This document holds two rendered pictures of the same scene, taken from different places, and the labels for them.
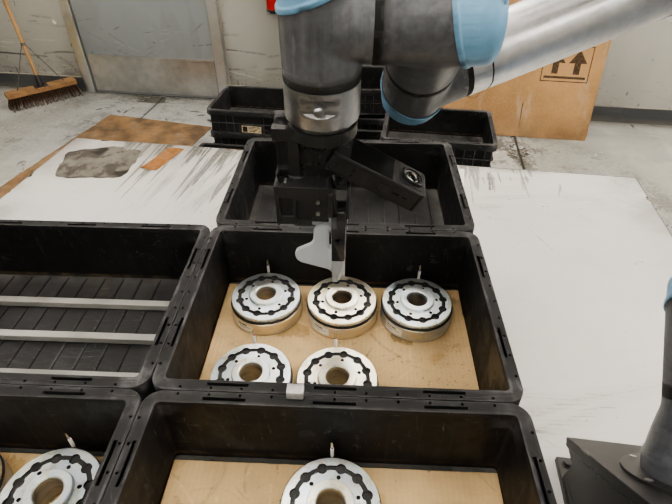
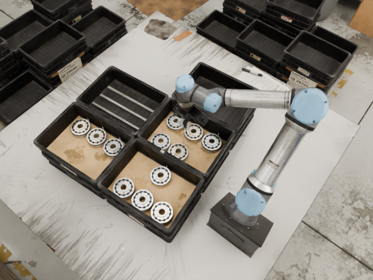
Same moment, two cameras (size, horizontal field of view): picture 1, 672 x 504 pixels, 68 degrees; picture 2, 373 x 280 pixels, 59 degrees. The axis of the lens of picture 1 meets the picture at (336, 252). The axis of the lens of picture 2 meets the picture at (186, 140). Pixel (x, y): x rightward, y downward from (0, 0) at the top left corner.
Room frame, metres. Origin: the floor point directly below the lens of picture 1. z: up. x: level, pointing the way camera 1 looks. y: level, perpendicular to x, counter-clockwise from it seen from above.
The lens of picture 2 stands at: (-0.27, -0.40, 2.31)
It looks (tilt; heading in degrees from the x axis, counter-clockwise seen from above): 60 degrees down; 28
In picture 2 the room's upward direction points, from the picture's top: 2 degrees clockwise
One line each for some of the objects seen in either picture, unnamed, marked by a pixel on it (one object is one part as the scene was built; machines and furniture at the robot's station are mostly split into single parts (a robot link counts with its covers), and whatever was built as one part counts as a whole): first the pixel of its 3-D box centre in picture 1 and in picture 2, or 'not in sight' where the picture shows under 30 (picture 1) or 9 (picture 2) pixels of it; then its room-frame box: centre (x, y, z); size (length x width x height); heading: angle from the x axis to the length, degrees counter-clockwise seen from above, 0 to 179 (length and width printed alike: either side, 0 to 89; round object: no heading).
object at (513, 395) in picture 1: (340, 303); (186, 135); (0.47, -0.01, 0.92); 0.40 x 0.30 x 0.02; 87
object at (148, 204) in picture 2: not in sight; (142, 199); (0.09, 0.01, 0.86); 0.10 x 0.10 x 0.01
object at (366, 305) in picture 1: (341, 300); (193, 131); (0.53, -0.01, 0.86); 0.10 x 0.10 x 0.01
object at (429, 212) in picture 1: (346, 207); (216, 100); (0.77, -0.02, 0.87); 0.40 x 0.30 x 0.11; 87
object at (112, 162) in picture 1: (96, 160); (159, 28); (1.24, 0.66, 0.71); 0.22 x 0.19 x 0.01; 82
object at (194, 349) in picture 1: (339, 330); (186, 140); (0.47, -0.01, 0.87); 0.40 x 0.30 x 0.11; 87
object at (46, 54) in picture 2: not in sight; (61, 63); (0.82, 1.33, 0.37); 0.40 x 0.30 x 0.45; 171
